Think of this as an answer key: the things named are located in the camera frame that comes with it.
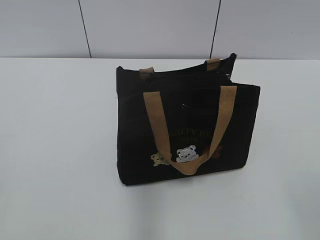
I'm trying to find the black tote bag tan handles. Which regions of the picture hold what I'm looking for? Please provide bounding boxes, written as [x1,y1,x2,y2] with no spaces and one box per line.
[116,53,261,186]

